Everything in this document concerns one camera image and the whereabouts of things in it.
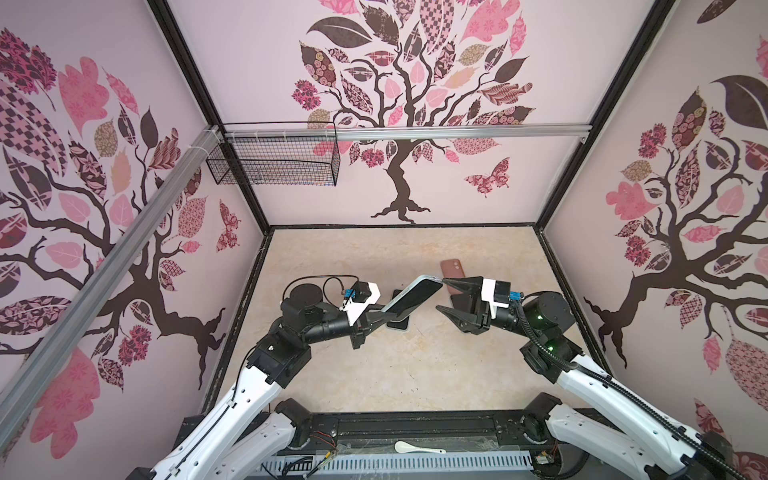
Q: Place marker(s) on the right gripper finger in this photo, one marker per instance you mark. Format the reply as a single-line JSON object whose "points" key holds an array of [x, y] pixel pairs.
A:
{"points": [[465, 322], [468, 285]]}

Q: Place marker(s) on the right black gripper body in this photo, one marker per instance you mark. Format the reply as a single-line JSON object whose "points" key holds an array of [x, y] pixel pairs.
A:
{"points": [[483, 307]]}

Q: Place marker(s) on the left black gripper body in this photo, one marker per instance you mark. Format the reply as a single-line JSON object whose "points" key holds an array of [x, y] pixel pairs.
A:
{"points": [[358, 332]]}

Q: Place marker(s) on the pink phone case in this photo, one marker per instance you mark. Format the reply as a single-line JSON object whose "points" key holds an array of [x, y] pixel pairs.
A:
{"points": [[452, 269]]}

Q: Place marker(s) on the black phone sideways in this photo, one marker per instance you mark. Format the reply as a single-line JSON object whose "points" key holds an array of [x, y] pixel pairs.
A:
{"points": [[419, 291]]}

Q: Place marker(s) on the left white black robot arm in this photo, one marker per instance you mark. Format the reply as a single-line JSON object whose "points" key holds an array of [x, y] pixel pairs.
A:
{"points": [[235, 437]]}

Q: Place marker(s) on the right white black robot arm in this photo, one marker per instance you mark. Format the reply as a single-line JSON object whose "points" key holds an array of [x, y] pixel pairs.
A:
{"points": [[632, 436]]}

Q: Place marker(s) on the white plastic spoon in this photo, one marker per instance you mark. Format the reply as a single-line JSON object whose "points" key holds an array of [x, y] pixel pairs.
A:
{"points": [[403, 447]]}

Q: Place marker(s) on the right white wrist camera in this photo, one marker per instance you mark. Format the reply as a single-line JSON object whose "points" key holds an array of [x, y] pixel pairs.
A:
{"points": [[497, 295]]}

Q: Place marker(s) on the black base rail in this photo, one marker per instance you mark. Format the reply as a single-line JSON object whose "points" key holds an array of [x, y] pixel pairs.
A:
{"points": [[492, 429]]}

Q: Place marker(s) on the white slotted cable duct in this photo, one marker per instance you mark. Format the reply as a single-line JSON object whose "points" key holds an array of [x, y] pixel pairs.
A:
{"points": [[385, 465]]}

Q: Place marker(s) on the black wire basket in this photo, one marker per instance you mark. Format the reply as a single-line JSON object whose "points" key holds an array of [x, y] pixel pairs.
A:
{"points": [[285, 153]]}

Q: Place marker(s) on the grey aluminium rail back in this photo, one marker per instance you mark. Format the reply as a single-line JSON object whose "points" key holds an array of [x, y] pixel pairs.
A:
{"points": [[419, 133]]}

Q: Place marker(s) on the grey aluminium rail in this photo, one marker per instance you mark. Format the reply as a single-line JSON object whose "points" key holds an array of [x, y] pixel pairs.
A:
{"points": [[20, 396], [419, 133]]}

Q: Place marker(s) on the grey aluminium rail left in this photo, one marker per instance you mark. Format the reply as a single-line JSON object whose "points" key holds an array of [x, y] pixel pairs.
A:
{"points": [[20, 396]]}

